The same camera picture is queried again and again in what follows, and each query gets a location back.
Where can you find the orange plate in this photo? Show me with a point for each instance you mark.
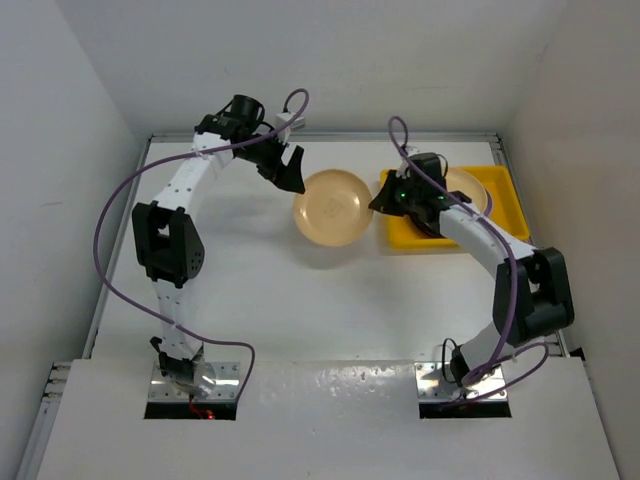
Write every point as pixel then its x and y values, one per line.
pixel 334 210
pixel 464 182

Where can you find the metal base plate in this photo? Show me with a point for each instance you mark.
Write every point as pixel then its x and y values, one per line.
pixel 433 389
pixel 225 380

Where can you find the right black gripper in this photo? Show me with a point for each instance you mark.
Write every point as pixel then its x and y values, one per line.
pixel 383 202

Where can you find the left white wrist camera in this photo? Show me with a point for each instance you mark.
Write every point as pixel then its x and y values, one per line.
pixel 287 122

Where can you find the purple plate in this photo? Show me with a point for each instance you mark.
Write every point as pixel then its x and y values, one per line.
pixel 489 204

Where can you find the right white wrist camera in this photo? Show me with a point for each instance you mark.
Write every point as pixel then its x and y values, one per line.
pixel 412 150

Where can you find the yellow plastic bin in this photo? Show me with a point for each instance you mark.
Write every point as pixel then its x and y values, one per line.
pixel 403 236

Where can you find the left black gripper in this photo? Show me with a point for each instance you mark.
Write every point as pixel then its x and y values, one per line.
pixel 289 176

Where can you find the steel rimmed plate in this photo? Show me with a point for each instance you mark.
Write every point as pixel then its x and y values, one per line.
pixel 428 224

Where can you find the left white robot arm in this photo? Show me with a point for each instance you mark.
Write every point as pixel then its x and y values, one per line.
pixel 167 243

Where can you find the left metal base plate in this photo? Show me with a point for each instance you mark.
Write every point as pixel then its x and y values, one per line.
pixel 225 380

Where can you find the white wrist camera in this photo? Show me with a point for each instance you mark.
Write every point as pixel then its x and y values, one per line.
pixel 287 122
pixel 412 150

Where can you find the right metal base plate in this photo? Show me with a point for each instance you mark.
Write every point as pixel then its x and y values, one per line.
pixel 433 389

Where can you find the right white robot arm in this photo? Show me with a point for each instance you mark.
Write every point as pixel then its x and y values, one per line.
pixel 532 295

